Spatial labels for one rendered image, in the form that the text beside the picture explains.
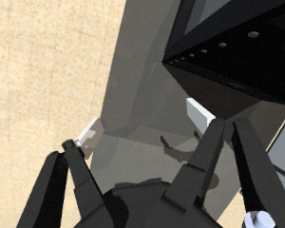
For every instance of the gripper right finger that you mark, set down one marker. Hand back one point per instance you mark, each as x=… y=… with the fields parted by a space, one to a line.
x=262 y=190

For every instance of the black server rack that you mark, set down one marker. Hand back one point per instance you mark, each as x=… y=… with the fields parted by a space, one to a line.
x=240 y=45

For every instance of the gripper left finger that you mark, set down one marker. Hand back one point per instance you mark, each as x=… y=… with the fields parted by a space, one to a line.
x=44 y=207

